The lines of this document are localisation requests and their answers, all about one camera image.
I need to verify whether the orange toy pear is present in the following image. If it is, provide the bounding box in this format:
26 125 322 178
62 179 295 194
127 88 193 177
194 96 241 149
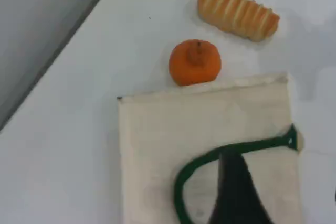
169 39 222 87

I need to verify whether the ridged golden bread loaf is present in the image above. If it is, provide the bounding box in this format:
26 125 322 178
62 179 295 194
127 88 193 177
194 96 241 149
197 0 281 43

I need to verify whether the white handbag with green handle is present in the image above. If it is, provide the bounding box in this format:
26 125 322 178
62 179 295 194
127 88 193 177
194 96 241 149
117 72 306 224

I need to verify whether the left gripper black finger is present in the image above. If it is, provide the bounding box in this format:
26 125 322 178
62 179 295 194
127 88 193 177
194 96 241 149
207 150 274 224

